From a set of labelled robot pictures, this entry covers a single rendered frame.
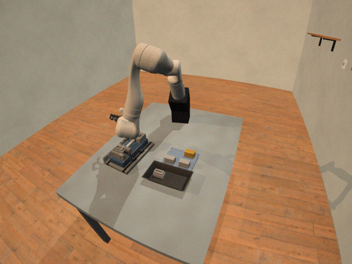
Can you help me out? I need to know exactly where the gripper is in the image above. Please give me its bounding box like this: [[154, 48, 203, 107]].
[[109, 114, 122, 121]]

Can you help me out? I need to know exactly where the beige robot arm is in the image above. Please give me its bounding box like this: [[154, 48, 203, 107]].
[[115, 43, 185, 139]]

